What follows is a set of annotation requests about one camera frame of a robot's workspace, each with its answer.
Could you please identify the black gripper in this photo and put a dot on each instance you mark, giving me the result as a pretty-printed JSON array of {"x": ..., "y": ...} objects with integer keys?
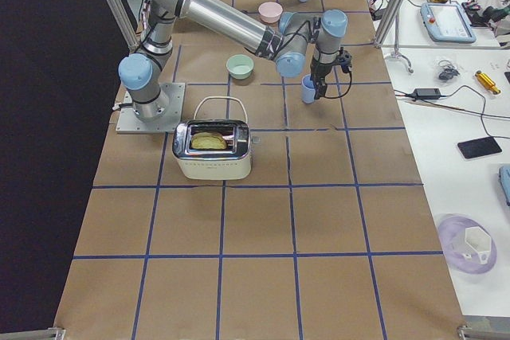
[{"x": 319, "y": 70}]

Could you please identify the pink bowl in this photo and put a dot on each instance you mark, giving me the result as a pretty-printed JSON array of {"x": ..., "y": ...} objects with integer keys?
[{"x": 270, "y": 12}]

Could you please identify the green bowl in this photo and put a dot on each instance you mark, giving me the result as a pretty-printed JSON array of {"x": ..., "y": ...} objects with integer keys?
[{"x": 240, "y": 66}]

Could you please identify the black power adapter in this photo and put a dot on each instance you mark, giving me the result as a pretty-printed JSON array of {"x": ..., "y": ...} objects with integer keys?
[{"x": 426, "y": 94}]

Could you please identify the bread slice in toaster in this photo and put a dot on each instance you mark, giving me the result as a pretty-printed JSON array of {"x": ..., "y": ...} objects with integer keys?
[{"x": 208, "y": 141}]

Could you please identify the cream toaster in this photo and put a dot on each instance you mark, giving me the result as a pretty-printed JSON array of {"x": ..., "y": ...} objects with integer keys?
[{"x": 232, "y": 163}]

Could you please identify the blue teach pendant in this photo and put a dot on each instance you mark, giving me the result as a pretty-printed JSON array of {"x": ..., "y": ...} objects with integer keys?
[{"x": 447, "y": 23}]

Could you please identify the yellow tool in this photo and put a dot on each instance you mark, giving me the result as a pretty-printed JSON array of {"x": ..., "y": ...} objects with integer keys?
[{"x": 487, "y": 82}]

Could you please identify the black phone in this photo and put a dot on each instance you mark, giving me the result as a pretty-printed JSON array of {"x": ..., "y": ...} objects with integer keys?
[{"x": 476, "y": 148}]

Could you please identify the purple tape roll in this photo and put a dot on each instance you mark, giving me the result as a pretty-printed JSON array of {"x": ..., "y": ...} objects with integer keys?
[{"x": 450, "y": 229}]

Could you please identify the white hexagonal cup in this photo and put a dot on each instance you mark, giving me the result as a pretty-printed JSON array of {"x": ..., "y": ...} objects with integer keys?
[{"x": 475, "y": 245}]

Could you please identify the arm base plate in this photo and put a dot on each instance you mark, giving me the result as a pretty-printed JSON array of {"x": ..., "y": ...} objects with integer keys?
[{"x": 161, "y": 115}]

